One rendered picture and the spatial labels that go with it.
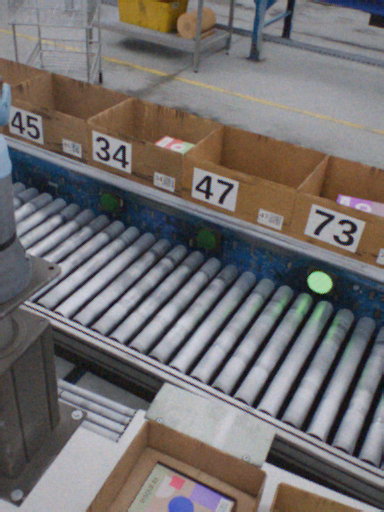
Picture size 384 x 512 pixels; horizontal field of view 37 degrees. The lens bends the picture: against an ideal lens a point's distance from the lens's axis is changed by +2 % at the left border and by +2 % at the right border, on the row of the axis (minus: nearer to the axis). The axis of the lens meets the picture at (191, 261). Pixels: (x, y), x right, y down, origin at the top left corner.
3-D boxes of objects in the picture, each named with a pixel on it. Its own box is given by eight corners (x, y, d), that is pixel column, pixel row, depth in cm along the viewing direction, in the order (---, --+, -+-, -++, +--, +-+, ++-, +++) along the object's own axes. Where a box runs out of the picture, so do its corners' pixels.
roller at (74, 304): (49, 323, 167) (48, 311, 164) (146, 239, 204) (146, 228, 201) (63, 330, 165) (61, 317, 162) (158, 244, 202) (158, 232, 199)
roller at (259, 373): (228, 411, 146) (230, 398, 143) (298, 299, 184) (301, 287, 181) (245, 419, 145) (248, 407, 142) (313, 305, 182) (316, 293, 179)
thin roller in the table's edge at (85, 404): (28, 381, 143) (127, 423, 135) (33, 376, 145) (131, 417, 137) (29, 387, 144) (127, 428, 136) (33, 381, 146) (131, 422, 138)
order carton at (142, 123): (86, 166, 207) (84, 121, 196) (132, 138, 228) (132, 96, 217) (180, 200, 193) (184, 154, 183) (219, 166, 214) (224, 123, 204)
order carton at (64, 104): (3, 135, 220) (-3, 92, 210) (54, 112, 241) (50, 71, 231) (87, 166, 207) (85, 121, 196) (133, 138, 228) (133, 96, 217)
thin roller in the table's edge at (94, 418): (21, 388, 141) (121, 431, 133) (26, 383, 143) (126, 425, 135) (22, 394, 142) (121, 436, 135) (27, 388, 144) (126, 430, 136)
